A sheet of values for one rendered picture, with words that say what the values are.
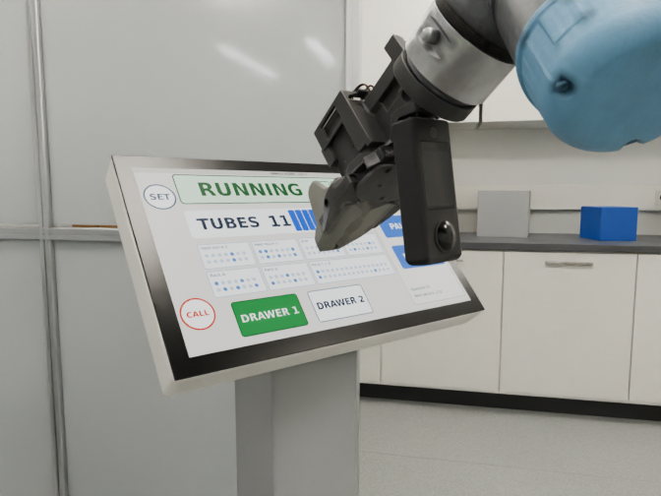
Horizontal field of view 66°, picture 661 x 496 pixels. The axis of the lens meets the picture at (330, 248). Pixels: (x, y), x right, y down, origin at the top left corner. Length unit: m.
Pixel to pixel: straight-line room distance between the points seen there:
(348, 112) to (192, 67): 1.22
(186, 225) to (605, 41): 0.52
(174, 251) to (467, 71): 0.40
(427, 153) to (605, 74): 0.18
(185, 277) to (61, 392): 1.40
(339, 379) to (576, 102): 0.64
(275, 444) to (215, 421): 0.95
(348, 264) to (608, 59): 0.54
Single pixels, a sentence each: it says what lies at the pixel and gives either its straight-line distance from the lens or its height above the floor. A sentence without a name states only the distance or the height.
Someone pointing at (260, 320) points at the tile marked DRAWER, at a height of 1.00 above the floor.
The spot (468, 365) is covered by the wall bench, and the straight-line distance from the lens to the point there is 2.85.
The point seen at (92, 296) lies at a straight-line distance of 1.82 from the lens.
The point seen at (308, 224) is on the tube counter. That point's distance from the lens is 0.75.
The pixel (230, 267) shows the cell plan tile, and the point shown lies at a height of 1.06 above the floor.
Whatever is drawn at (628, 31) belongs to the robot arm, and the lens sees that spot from 0.26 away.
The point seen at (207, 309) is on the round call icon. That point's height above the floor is 1.02.
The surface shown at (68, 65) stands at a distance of 1.86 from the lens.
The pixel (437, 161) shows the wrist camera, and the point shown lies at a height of 1.17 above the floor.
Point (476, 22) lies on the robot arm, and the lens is 0.37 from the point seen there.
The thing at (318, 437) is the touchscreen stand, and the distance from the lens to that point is 0.83.
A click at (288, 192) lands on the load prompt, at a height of 1.15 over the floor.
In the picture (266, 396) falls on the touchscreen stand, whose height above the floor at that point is 0.86.
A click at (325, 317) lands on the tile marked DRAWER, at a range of 0.66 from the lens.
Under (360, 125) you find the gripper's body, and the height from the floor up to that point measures 1.21.
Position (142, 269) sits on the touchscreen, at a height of 1.06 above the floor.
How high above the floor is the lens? 1.15
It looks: 6 degrees down
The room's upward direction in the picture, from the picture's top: straight up
